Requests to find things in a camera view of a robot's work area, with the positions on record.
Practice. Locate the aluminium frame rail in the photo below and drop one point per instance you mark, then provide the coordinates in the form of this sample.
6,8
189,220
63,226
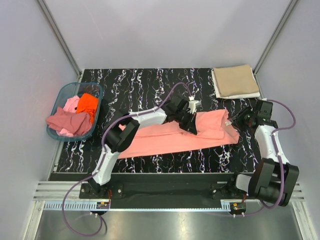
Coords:
56,191

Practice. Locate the light pink t shirt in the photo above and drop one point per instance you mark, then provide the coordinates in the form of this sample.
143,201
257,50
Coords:
71,107

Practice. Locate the slotted cable duct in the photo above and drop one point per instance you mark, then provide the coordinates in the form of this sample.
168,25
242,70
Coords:
70,205

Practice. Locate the aluminium corner post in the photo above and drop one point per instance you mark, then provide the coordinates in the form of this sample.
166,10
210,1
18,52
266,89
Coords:
59,37
276,33

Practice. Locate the dusty rose t shirt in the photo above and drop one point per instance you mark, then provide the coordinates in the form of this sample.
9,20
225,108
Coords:
69,124

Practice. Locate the orange t shirt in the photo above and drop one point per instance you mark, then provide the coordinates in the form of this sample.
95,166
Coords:
88,104

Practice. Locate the folded beige t shirt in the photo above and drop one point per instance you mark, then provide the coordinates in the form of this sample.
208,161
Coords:
235,81

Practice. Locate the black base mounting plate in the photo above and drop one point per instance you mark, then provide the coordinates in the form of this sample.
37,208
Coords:
169,192

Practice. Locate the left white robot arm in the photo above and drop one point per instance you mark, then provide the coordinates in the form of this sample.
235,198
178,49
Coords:
120,134

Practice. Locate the right aluminium corner post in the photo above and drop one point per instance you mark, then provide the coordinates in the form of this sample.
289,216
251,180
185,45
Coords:
276,33

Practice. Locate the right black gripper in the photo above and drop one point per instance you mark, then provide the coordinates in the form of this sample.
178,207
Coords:
238,117

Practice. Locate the teal plastic laundry basket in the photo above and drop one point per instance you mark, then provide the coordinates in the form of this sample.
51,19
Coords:
68,91

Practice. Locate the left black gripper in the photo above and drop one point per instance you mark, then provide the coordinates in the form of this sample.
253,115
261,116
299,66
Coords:
190,125

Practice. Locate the left aluminium corner post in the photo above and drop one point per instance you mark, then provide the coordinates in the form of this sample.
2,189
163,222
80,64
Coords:
59,37

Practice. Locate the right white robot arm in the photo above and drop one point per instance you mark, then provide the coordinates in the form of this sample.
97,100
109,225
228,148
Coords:
274,179

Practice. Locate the salmon pink t shirt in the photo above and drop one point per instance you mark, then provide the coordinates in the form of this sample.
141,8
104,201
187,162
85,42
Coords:
213,130

